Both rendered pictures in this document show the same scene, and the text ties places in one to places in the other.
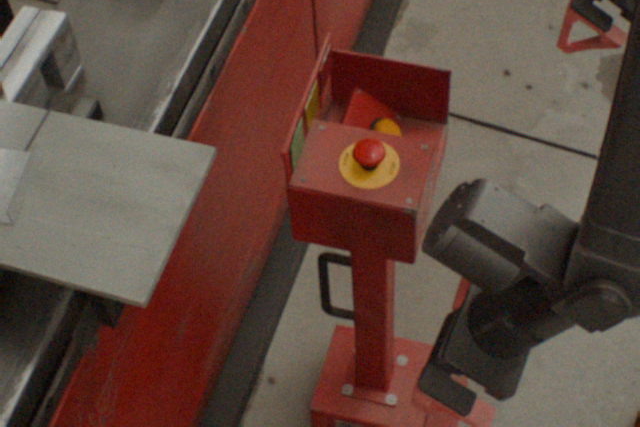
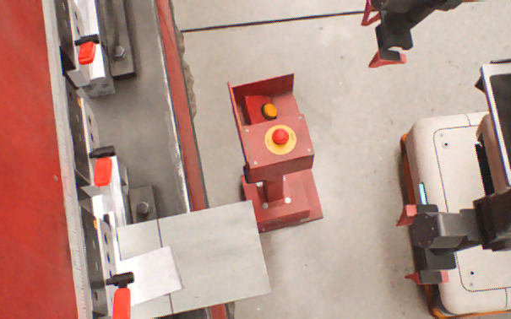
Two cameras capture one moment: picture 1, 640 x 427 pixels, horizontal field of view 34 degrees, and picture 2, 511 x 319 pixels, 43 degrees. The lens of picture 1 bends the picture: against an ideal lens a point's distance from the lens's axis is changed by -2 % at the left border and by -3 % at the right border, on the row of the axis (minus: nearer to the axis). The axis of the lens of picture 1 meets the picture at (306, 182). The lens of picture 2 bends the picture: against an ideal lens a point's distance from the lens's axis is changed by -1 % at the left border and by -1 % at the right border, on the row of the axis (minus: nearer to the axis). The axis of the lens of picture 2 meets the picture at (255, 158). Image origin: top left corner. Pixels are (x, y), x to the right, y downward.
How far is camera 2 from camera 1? 0.60 m
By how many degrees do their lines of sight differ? 23
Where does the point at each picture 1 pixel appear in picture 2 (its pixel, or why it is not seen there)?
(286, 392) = not seen: hidden behind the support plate
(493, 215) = (449, 228)
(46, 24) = not seen: hidden behind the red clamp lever
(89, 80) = (133, 171)
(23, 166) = (167, 256)
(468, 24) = not seen: outside the picture
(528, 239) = (464, 229)
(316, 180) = (261, 159)
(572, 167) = (303, 28)
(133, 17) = (129, 124)
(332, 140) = (256, 135)
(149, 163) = (226, 223)
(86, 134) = (185, 223)
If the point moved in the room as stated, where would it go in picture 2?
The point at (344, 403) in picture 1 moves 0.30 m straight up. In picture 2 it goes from (267, 213) to (265, 190)
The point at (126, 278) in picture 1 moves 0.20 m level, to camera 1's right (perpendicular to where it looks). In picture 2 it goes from (255, 285) to (343, 224)
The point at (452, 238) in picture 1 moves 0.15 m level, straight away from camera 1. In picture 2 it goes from (435, 242) to (394, 156)
